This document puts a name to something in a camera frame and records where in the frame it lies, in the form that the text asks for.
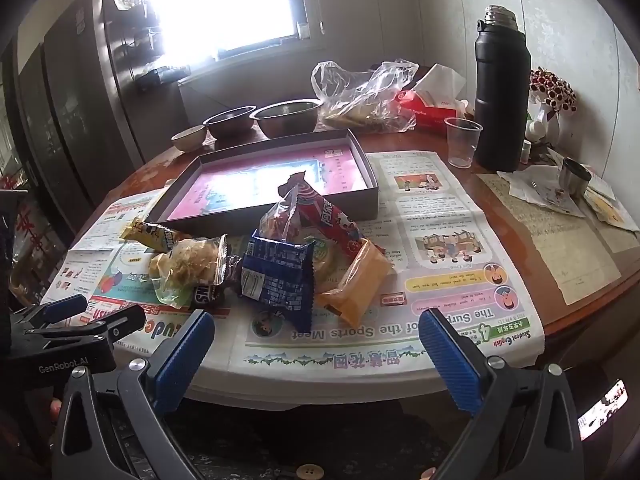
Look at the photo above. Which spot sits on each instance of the yellow snack bar packet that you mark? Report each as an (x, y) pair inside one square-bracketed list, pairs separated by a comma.
[(151, 235)]

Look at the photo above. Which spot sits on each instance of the red tissue box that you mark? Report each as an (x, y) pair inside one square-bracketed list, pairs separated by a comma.
[(435, 97)]

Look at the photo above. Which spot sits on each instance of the orange wafer packet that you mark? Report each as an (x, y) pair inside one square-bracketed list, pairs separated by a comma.
[(353, 295)]

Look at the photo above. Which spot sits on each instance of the window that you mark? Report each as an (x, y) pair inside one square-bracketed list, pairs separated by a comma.
[(198, 34)]

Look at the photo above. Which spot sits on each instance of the plastic bag with bread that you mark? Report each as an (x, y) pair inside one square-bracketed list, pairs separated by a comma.
[(363, 100)]

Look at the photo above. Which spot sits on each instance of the crumpled white tissue paper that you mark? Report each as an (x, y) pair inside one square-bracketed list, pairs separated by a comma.
[(539, 185)]

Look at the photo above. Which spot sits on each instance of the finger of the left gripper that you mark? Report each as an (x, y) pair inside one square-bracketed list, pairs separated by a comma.
[(101, 332), (55, 311)]

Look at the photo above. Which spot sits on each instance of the grey box with pink book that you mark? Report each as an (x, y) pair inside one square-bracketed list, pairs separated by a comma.
[(228, 191)]

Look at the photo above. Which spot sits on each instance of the small steel cup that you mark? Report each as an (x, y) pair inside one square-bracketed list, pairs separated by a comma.
[(574, 178)]

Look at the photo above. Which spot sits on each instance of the handwritten paper sheet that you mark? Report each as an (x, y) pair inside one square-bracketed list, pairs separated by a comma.
[(575, 257)]

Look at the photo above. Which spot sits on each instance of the clear-wrapped flaky pastry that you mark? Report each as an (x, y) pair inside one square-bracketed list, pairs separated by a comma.
[(193, 261)]

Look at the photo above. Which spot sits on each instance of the small white ceramic bowl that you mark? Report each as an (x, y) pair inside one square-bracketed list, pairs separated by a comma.
[(190, 139)]

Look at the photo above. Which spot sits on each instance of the blue Oreo packet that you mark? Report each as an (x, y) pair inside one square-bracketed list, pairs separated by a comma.
[(280, 276)]

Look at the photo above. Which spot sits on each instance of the black thermos flask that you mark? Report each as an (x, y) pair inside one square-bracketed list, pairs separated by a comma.
[(503, 66)]

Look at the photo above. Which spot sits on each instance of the red white flower decoration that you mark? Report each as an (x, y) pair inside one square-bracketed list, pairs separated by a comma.
[(547, 89)]

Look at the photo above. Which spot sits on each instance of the dark steel bowl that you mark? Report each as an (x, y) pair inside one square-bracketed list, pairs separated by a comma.
[(230, 123)]

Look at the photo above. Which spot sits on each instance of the clear plastic cup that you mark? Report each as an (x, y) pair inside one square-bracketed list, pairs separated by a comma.
[(462, 138)]

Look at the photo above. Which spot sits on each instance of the dark refrigerator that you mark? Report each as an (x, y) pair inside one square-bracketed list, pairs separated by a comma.
[(93, 102)]

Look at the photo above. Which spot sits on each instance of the Snickers bar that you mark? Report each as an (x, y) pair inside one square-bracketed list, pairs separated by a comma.
[(211, 297)]

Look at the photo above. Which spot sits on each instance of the large steel bowl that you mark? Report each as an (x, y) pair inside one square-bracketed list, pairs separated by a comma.
[(287, 118)]

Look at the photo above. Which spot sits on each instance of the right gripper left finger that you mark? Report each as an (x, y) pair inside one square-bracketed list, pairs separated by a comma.
[(111, 425)]

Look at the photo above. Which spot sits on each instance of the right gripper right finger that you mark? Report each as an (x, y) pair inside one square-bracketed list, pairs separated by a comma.
[(496, 395)]

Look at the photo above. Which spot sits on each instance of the red candy stick packet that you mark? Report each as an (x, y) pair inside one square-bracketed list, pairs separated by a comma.
[(327, 218)]

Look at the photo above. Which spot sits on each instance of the large newspaper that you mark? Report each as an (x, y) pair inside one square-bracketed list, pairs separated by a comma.
[(444, 255)]

